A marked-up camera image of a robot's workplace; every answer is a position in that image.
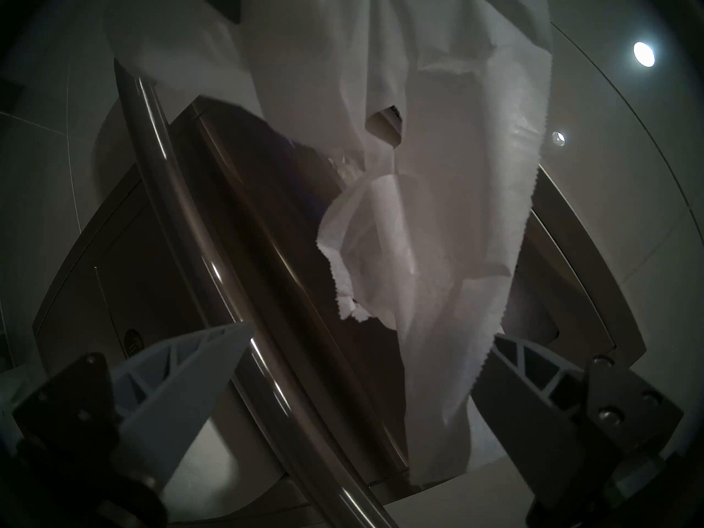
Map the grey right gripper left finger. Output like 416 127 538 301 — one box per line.
12 321 257 492

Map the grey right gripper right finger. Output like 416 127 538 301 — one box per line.
472 334 684 525

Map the white paper seat cover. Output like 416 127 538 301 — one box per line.
103 0 554 487

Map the long steel grab bar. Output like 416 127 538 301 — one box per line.
113 59 403 528

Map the stainless steel wall dispenser panel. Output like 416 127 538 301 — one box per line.
32 95 648 523

